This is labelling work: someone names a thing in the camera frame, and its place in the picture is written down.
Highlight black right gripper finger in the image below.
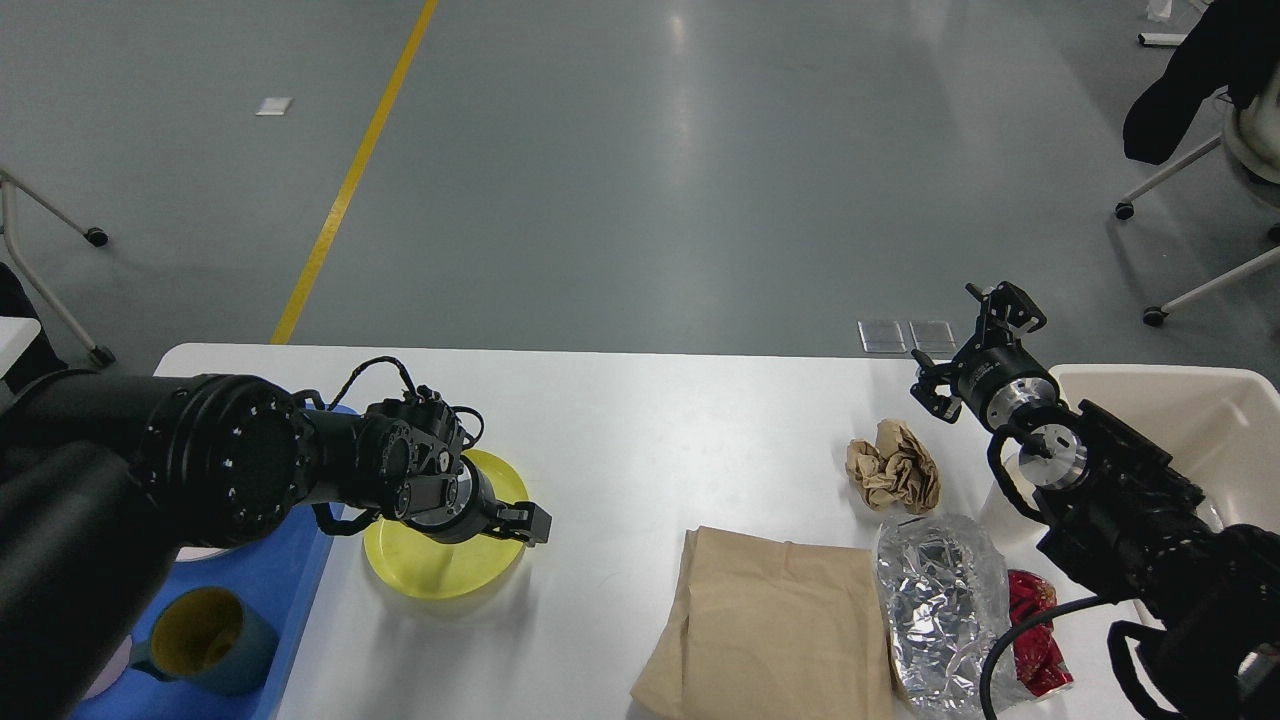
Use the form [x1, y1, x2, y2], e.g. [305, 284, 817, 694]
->
[964, 282, 1047, 352]
[910, 350, 963, 424]

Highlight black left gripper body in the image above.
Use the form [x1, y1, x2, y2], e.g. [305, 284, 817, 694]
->
[399, 465, 509, 544]

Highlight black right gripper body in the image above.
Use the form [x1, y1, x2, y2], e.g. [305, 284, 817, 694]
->
[954, 346, 1060, 432]

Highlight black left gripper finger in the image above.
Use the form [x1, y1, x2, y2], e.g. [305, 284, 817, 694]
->
[490, 502, 553, 547]

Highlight yellow plate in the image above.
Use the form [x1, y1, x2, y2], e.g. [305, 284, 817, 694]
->
[364, 448, 531, 601]

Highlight dark teal mug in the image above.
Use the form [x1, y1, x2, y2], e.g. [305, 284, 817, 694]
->
[128, 585, 280, 697]

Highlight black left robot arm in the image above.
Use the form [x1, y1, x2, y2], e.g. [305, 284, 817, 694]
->
[3, 364, 552, 719]

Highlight right floor outlet cover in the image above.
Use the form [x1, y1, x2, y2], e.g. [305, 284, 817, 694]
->
[908, 320, 959, 356]

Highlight floor outlet cover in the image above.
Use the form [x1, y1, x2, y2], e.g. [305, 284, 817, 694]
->
[908, 320, 959, 356]
[858, 320, 908, 354]

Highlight crumpled brown paper ball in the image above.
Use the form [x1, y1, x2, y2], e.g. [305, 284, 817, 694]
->
[845, 418, 941, 516]

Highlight left floor outlet cover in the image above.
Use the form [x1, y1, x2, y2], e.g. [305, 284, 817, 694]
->
[858, 320, 908, 354]

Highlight crumpled silver foil bag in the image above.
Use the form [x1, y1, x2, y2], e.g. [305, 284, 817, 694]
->
[873, 512, 1010, 719]

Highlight blue plastic tray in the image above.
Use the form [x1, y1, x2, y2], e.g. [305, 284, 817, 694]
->
[70, 405, 358, 720]

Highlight white plastic bin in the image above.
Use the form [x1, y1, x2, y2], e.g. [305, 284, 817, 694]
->
[978, 364, 1280, 561]

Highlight brown paper bag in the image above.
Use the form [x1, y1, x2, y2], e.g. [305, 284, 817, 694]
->
[630, 527, 896, 719]

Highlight red snack wrapper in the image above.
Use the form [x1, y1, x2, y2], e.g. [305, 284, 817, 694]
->
[1007, 569, 1074, 700]

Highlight pink plate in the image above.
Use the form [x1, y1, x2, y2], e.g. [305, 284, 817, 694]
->
[175, 546, 236, 562]

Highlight white office chair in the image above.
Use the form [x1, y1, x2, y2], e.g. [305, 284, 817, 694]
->
[1114, 73, 1279, 328]

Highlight pink mug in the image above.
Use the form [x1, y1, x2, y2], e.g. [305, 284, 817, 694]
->
[79, 634, 134, 702]

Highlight white rolling rack leg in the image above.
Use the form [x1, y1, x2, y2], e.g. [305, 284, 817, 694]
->
[1, 167, 116, 369]

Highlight person's foot in shoe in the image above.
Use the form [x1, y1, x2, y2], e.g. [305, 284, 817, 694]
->
[1, 263, 70, 395]

